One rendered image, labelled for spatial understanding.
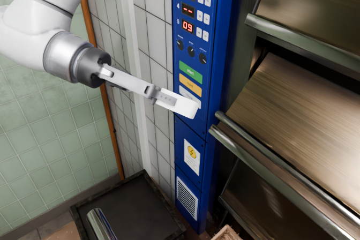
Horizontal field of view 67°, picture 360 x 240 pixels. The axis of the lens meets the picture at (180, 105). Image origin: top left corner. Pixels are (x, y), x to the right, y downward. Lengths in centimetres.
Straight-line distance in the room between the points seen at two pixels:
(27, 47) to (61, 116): 96
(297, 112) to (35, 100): 117
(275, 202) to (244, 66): 34
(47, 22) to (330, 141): 53
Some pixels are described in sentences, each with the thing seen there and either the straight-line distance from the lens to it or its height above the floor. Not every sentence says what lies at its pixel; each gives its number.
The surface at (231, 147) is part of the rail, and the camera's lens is 53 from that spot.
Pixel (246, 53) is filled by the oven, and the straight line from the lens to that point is 56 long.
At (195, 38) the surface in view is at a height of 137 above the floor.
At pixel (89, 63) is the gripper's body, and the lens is 52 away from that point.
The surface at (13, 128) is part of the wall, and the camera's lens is 148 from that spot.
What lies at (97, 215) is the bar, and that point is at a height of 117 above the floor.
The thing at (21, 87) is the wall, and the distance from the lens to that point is 137.
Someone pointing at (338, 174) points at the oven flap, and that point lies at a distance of 49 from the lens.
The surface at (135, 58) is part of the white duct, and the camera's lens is 97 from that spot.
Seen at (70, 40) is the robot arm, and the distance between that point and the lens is 55.
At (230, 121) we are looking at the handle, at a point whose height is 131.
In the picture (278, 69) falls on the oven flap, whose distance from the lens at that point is 56.
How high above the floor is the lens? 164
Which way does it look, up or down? 39 degrees down
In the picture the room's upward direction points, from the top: straight up
